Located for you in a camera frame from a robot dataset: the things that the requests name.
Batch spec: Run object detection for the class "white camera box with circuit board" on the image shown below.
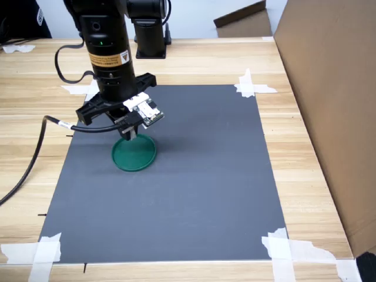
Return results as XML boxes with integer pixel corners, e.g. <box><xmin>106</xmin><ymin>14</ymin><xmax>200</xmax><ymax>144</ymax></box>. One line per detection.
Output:
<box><xmin>122</xmin><ymin>91</ymin><xmax>165</xmax><ymax>130</ymax></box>

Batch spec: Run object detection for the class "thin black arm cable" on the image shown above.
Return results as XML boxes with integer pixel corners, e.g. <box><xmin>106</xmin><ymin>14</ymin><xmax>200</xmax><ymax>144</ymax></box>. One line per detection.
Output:
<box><xmin>55</xmin><ymin>37</ymin><xmax>98</xmax><ymax>85</ymax></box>

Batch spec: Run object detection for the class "dark grey mat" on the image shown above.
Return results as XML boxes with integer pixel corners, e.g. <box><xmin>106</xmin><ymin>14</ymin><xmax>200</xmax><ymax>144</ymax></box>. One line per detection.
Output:
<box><xmin>38</xmin><ymin>84</ymin><xmax>289</xmax><ymax>264</ymax></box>

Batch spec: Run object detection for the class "person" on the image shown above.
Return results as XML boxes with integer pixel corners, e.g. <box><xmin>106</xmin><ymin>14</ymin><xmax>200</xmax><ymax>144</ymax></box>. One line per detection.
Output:
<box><xmin>0</xmin><ymin>0</ymin><xmax>53</xmax><ymax>45</ymax></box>

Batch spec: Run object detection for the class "brown cardboard partition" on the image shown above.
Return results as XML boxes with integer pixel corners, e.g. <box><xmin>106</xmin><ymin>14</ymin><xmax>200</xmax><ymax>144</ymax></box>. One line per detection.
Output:
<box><xmin>273</xmin><ymin>0</ymin><xmax>376</xmax><ymax>259</ymax></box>

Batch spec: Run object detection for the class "brown cardboard box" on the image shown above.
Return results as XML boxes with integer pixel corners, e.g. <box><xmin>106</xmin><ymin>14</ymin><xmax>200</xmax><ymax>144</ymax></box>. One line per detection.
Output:
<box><xmin>213</xmin><ymin>0</ymin><xmax>274</xmax><ymax>38</ymax></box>

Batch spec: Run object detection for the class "round green plastic lid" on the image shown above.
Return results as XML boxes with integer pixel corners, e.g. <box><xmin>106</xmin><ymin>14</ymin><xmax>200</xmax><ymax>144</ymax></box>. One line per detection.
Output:
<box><xmin>111</xmin><ymin>132</ymin><xmax>157</xmax><ymax>173</ymax></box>

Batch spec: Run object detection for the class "white tape strip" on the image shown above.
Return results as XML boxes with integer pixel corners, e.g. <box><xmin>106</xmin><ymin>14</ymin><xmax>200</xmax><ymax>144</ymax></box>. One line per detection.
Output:
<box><xmin>267</xmin><ymin>227</ymin><xmax>296</xmax><ymax>282</ymax></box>
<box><xmin>61</xmin><ymin>84</ymin><xmax>99</xmax><ymax>95</ymax></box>
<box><xmin>28</xmin><ymin>233</ymin><xmax>62</xmax><ymax>282</ymax></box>
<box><xmin>84</xmin><ymin>78</ymin><xmax>101</xmax><ymax>102</ymax></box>
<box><xmin>234</xmin><ymin>84</ymin><xmax>278</xmax><ymax>94</ymax></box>
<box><xmin>238</xmin><ymin>68</ymin><xmax>256</xmax><ymax>99</ymax></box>
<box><xmin>0</xmin><ymin>240</ymin><xmax>62</xmax><ymax>264</ymax></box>
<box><xmin>261</xmin><ymin>236</ymin><xmax>362</xmax><ymax>282</ymax></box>

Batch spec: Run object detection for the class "black camera cable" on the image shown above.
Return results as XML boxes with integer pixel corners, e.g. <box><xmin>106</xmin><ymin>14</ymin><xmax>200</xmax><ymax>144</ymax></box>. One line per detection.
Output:
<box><xmin>0</xmin><ymin>113</ymin><xmax>142</xmax><ymax>206</ymax></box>

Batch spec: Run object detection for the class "black object at table corner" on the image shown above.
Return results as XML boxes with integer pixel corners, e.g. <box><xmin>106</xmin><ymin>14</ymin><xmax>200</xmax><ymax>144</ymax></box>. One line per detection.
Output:
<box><xmin>355</xmin><ymin>251</ymin><xmax>376</xmax><ymax>282</ymax></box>

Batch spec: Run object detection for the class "crumpled white tape piece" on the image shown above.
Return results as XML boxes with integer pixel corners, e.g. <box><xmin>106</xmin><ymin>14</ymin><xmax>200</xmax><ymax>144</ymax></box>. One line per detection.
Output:
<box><xmin>2</xmin><ymin>43</ymin><xmax>36</xmax><ymax>54</ymax></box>

